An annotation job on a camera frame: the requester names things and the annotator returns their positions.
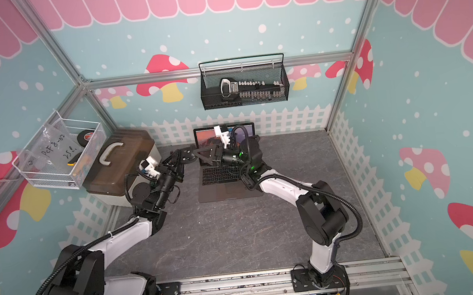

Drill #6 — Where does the aluminium mounting rail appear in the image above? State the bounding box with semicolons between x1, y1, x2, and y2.
160;257;412;295

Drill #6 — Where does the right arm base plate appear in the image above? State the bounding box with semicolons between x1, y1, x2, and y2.
290;264;350;292

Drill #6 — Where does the black mesh wall basket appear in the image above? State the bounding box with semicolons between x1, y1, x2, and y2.
198;53;290;110

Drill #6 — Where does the socket set in basket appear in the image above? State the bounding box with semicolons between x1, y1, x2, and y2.
219;78;287;102

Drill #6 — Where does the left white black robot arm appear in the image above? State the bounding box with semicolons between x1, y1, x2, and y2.
35;146;196;295

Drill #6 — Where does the white wire wall basket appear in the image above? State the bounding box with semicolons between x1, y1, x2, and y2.
12;111;107;190

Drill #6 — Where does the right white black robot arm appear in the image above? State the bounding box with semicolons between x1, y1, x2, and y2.
194;123;364;289

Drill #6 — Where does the clear labelled plastic bag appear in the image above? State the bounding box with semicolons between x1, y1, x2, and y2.
30;123;81;174

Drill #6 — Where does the brown lid storage box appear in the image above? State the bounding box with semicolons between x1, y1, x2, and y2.
83;129;162;207

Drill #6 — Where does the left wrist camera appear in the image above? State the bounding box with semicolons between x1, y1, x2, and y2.
139;156;160;180

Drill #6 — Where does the yellow tool in basket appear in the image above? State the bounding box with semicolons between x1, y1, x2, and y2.
67;153;82;167

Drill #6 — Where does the black tape roll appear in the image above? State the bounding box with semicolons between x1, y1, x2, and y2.
77;129;95;148

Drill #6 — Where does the grey laptop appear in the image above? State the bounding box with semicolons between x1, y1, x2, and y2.
193;127;263;204

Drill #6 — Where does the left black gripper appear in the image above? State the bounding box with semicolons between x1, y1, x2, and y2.
150;149;189;209

